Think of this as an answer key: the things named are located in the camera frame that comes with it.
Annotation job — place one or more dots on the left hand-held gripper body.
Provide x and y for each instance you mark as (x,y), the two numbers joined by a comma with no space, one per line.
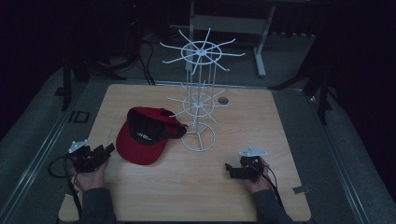
(85,157)

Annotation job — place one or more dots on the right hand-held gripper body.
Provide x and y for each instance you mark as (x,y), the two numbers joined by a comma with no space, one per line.
(250,166)

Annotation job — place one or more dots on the red baseball cap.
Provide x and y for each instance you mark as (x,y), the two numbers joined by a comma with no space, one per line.
(146,135)

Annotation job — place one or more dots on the person's right hand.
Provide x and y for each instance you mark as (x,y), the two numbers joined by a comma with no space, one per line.
(261,180)

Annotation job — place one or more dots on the person's left hand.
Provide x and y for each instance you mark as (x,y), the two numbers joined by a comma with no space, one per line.
(90,179)

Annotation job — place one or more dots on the grey tape piece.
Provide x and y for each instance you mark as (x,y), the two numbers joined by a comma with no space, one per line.
(301,189)

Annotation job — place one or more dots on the round grey table grommet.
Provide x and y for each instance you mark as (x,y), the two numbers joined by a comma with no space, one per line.
(223,100)

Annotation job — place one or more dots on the black tripod stand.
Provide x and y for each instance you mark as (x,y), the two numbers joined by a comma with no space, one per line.
(314,84)
(77,71)

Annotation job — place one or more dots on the grey metal table frame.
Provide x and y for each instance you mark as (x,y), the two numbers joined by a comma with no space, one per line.
(232,28)

